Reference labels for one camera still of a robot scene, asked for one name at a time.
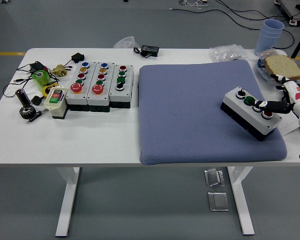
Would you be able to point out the black metal cylinder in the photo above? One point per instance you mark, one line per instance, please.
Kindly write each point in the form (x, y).
(23, 97)

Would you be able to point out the green translucent cylinder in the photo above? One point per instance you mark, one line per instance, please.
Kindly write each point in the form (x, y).
(41, 80)

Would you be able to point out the slice of white bread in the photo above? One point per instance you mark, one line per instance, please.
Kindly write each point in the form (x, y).
(283, 66)

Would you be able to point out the black steel gear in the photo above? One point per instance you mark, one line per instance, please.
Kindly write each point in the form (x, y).
(27, 113)

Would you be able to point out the blue-grey quilted mat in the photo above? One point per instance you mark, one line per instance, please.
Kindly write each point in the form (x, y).
(190, 105)

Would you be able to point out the blue plate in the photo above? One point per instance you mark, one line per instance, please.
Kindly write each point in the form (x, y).
(261, 68)

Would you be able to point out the silver flat floor socket plate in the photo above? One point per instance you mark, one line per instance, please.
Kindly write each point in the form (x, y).
(218, 202)

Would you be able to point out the clear plastic bag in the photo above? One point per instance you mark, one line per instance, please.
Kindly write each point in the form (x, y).
(125, 42)

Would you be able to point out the black finned heat sink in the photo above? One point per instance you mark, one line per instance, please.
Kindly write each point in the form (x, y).
(37, 100)

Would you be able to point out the stacked light blue cups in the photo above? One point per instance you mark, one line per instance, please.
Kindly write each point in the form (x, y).
(268, 37)

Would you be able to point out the silver open floor socket plate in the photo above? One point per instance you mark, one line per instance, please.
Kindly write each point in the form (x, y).
(213, 177)

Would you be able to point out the clear container with brown food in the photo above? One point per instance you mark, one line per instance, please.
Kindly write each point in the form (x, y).
(268, 53)

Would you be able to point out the black silver pen tool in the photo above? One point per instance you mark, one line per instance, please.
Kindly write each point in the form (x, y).
(36, 116)

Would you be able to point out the black digital panel meter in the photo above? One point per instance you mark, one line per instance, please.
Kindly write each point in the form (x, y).
(150, 50)

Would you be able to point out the brass valve fitting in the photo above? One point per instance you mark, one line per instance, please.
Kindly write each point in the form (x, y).
(60, 71)

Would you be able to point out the cream switch box green button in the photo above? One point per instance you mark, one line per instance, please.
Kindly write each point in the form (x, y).
(56, 107)

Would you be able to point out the clear bubble plastic packaging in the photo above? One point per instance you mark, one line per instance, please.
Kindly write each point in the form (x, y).
(226, 53)

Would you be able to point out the grey five-button emergency stop box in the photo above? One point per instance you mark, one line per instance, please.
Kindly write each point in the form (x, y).
(97, 100)
(76, 100)

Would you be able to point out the white table leg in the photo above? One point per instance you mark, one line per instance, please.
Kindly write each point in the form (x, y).
(68, 200)
(242, 200)

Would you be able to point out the black power adapter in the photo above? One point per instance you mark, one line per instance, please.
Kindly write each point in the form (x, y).
(38, 67)

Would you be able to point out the aluminium frame machine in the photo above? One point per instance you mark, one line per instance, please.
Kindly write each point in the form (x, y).
(295, 10)

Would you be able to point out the grey button box with selector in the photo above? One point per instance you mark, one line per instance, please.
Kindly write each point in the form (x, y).
(240, 110)
(121, 96)

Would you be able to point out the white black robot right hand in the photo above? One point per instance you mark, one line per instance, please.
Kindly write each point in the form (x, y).
(298, 102)

